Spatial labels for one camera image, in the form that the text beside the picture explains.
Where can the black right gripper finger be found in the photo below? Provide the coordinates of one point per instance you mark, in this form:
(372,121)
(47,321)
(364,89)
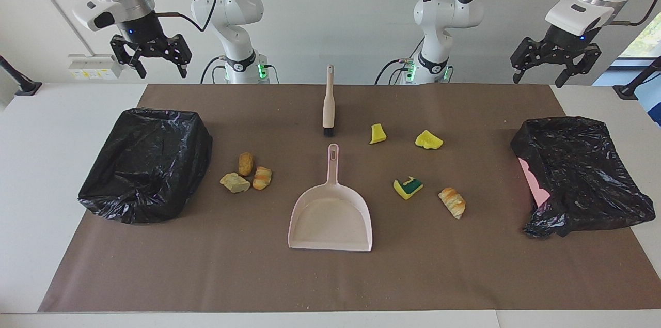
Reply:
(117,44)
(183,51)

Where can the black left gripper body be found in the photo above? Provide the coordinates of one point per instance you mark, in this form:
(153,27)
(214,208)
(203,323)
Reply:
(565,41)

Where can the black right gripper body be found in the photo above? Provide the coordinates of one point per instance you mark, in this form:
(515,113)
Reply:
(147,33)

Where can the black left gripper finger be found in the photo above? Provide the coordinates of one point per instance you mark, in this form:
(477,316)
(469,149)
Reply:
(524,54)
(586,62)

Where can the large yellow sponge piece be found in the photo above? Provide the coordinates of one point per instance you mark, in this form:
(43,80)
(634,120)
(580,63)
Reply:
(428,140)

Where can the brown fried nugget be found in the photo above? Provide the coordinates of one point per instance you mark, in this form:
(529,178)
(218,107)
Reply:
(246,164)

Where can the pale chip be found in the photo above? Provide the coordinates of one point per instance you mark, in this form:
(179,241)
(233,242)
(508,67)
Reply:
(235,182)

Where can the small striped croissant toy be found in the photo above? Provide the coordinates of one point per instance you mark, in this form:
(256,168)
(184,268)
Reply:
(262,178)

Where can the beige hand brush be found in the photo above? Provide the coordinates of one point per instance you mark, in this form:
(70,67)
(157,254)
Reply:
(328,106)

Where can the large striped croissant toy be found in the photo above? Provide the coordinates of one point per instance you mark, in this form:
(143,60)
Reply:
(452,203)

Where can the small yellow sponge piece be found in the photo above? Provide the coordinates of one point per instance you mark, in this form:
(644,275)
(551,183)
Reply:
(377,134)

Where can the yellow green sponge piece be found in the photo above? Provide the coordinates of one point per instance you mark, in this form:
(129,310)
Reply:
(408,188)

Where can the pale pink dustpan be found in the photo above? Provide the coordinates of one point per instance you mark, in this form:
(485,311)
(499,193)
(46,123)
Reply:
(330,214)

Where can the loose black trash bag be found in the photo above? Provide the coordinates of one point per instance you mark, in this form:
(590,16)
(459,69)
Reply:
(583,173)

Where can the black bag lined bin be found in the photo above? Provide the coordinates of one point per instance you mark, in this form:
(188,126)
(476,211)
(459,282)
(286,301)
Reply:
(144,162)

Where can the pink plastic bin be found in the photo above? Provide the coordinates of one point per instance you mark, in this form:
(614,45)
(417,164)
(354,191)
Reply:
(534,183)

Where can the window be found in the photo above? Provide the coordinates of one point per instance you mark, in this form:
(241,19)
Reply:
(645,38)

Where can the blue object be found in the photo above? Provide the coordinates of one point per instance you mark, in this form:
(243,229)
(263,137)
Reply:
(651,103)

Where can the brown paper table mat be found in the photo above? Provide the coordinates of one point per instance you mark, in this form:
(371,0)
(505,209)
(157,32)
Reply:
(330,276)

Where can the white wall socket box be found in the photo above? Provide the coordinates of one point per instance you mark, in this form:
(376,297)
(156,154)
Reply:
(93,67)

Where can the black table clamp mount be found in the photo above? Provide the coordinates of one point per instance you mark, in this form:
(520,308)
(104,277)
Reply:
(23,86)
(627,91)

